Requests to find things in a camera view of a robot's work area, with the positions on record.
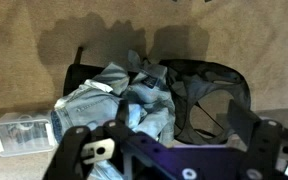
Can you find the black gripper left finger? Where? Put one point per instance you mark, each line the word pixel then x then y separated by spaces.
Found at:
pixel 74 150

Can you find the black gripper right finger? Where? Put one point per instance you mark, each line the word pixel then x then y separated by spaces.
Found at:
pixel 264 143

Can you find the light blue jeans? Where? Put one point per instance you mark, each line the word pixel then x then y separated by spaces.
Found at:
pixel 90 106

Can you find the black mesh laundry bag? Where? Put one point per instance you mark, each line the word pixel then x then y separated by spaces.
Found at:
pixel 184 100

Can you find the clear plastic storage box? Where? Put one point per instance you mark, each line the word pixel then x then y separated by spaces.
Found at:
pixel 20 135

